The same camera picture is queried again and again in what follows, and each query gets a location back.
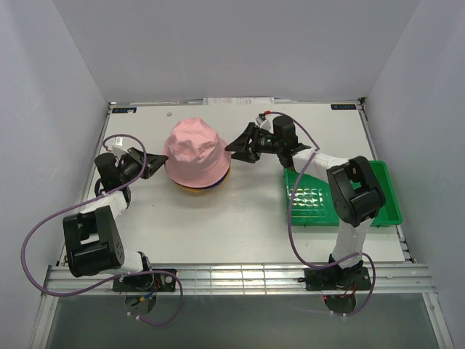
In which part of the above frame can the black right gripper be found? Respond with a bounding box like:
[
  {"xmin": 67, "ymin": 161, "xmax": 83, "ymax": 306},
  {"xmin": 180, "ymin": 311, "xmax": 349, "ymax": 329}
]
[{"xmin": 225, "ymin": 123, "xmax": 282, "ymax": 164}]

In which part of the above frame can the yellow bucket hat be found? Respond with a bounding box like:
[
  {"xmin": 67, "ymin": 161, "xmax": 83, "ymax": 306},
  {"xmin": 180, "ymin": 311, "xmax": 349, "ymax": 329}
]
[{"xmin": 178, "ymin": 185, "xmax": 217, "ymax": 195}]

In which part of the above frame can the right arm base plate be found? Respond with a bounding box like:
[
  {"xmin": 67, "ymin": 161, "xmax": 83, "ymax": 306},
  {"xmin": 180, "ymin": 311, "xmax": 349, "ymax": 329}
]
[{"xmin": 297, "ymin": 265, "xmax": 372, "ymax": 291}]

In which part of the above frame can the green plastic tray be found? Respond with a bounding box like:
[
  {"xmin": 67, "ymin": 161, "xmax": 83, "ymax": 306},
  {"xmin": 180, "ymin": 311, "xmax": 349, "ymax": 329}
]
[{"xmin": 283, "ymin": 161, "xmax": 403, "ymax": 228}]

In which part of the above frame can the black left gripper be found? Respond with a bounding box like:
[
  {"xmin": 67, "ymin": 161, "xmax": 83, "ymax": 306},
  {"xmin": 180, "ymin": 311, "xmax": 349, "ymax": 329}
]
[{"xmin": 118, "ymin": 147, "xmax": 168, "ymax": 184}]

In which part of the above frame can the paper label strip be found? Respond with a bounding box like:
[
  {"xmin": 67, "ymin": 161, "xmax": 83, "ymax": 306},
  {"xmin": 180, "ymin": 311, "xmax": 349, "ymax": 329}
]
[{"xmin": 203, "ymin": 97, "xmax": 275, "ymax": 105}]

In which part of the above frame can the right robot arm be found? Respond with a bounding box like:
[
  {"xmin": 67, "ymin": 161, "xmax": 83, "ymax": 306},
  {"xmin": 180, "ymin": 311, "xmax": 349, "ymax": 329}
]
[{"xmin": 225, "ymin": 111, "xmax": 386, "ymax": 290}]

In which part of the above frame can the blue beanie hat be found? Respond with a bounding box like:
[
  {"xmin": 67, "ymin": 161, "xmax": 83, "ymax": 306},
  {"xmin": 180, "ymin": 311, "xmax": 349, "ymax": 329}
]
[{"xmin": 169, "ymin": 167, "xmax": 230, "ymax": 190}]

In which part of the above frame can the pink hat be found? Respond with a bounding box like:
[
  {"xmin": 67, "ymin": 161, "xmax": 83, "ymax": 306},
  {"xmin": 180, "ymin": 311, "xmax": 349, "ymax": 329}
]
[{"xmin": 163, "ymin": 118, "xmax": 231, "ymax": 176}]

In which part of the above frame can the aluminium front rail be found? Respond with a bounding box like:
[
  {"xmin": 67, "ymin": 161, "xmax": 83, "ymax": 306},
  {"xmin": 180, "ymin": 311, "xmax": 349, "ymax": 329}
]
[{"xmin": 45, "ymin": 263, "xmax": 436, "ymax": 296}]

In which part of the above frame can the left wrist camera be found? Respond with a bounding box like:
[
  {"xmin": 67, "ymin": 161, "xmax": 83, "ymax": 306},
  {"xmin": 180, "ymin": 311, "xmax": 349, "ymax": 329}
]
[{"xmin": 110, "ymin": 136, "xmax": 127, "ymax": 158}]

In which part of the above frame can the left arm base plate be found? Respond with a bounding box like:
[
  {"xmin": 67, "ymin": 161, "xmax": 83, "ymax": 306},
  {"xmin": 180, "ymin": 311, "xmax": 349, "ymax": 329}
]
[{"xmin": 112, "ymin": 269, "xmax": 177, "ymax": 293}]

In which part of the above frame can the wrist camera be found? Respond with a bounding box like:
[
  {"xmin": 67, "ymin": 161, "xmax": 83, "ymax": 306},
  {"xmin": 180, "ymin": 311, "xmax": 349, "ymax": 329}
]
[
  {"xmin": 256, "ymin": 112, "xmax": 271, "ymax": 132},
  {"xmin": 110, "ymin": 136, "xmax": 127, "ymax": 158}
]

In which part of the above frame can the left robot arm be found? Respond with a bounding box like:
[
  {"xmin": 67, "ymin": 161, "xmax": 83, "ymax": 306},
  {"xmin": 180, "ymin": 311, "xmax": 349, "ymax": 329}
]
[{"xmin": 62, "ymin": 148, "xmax": 168, "ymax": 291}]

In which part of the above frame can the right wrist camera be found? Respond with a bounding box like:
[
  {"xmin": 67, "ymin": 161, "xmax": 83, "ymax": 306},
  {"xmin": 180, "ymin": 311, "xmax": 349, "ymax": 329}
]
[{"xmin": 256, "ymin": 112, "xmax": 271, "ymax": 132}]

